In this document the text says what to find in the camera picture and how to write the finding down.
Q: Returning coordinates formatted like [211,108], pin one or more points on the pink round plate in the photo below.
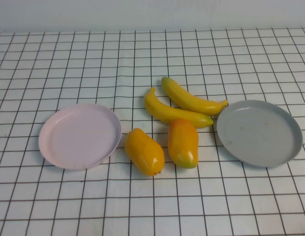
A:
[78,137]

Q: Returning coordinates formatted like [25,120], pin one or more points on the yellow plastic banana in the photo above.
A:
[192,100]
[172,114]

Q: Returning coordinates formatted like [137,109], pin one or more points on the orange mango green tip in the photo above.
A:
[182,143]

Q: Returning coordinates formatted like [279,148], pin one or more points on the plain orange mango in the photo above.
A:
[143,152]

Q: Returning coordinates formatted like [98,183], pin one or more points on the grey round plate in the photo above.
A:
[259,134]

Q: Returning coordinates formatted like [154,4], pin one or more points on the white checked tablecloth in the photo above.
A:
[152,209]

